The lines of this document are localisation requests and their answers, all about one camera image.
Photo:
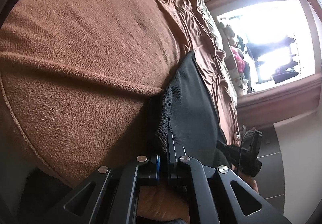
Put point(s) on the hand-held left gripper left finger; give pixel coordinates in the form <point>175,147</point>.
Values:
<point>157,166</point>

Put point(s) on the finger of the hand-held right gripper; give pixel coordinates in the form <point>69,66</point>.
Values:
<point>226,149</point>

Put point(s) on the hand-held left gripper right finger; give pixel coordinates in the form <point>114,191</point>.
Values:
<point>173,153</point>

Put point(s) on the black t-shirt patterned trim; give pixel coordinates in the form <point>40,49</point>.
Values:
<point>191,100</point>

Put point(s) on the person's right forearm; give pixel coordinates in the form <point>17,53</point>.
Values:
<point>251,185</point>

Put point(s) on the hanging dark garment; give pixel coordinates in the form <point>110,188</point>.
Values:
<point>284,76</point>
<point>264,49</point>

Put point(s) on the pink plush toy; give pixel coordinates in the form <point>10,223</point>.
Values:
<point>239,59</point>

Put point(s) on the beige plush toy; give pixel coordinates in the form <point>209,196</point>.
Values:
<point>230,34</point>

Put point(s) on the brown blanket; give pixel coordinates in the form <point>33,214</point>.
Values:
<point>75,62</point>

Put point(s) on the window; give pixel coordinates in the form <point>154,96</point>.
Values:
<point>271,20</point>

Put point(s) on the cream duvet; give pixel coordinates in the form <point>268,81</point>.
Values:
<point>205,10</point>

